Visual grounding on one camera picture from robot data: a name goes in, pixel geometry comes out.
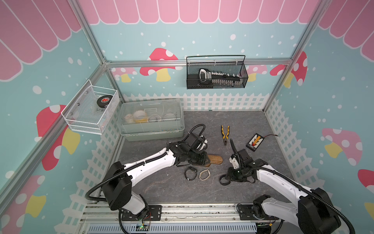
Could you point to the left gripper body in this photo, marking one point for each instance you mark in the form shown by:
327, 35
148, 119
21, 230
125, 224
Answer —
196, 157

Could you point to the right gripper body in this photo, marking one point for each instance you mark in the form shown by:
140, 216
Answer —
236, 175

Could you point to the black band watch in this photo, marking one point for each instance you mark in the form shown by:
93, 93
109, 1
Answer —
225, 180

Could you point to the wooden watch stand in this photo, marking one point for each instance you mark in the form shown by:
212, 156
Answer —
214, 159

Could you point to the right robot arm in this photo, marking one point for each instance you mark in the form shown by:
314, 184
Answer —
309, 209

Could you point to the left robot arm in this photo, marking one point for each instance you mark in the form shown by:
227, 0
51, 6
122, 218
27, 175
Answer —
116, 187

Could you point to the black round-face watch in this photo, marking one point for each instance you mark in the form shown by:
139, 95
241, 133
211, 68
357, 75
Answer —
190, 173

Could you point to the black connector board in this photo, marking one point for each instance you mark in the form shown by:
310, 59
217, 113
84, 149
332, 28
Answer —
256, 141

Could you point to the yellow black pliers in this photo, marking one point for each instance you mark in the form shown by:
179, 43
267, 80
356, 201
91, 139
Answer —
225, 134

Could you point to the translucent plastic storage box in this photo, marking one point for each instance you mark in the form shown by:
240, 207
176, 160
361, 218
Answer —
150, 120

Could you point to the black silver tool in basket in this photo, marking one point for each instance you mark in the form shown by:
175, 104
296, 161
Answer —
218, 79

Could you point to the black tape roll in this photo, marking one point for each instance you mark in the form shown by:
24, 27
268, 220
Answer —
104, 101

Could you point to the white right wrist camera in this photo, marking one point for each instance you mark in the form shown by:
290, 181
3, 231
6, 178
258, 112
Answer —
235, 163

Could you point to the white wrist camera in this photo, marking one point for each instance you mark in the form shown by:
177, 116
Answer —
235, 163
202, 144

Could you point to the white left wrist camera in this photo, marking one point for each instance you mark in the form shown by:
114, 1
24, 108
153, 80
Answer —
202, 144

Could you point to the beige strap watch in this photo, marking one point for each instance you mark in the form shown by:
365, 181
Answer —
204, 175

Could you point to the black wire mesh basket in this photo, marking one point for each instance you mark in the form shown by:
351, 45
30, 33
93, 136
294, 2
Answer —
231, 64

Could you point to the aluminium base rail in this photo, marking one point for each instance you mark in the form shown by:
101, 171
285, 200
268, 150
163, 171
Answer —
182, 218

